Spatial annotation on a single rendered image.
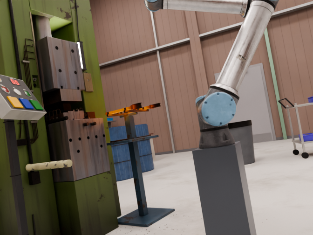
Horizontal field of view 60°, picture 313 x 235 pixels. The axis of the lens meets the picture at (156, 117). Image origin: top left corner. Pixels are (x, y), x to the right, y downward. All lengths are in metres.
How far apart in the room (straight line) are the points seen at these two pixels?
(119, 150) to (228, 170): 3.55
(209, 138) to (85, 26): 1.80
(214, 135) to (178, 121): 7.19
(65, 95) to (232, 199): 1.43
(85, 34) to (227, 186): 1.96
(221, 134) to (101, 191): 1.19
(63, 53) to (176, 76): 6.62
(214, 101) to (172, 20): 7.97
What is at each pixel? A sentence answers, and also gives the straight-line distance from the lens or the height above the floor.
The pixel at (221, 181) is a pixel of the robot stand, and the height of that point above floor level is 0.43.
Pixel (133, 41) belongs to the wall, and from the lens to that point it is 9.55.
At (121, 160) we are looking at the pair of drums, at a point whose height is 0.35.
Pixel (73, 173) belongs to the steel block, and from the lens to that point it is 2.10.
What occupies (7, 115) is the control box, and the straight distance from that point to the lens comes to 1.66.
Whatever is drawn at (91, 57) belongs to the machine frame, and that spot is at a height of 1.52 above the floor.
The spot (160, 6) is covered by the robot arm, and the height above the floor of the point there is 1.38.
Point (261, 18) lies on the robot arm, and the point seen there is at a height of 1.16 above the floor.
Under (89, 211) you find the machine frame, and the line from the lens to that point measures 2.21.
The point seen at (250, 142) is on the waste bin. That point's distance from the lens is 4.62.
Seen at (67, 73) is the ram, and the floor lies 1.29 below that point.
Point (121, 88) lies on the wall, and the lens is 9.49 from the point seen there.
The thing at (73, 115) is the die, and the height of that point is 0.96.
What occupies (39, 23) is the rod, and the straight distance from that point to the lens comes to 2.57.
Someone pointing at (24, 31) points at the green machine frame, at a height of 1.63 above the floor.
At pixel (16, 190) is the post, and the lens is 1.83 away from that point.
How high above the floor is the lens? 0.72
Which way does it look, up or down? 3 degrees up
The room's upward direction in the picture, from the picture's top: 9 degrees counter-clockwise
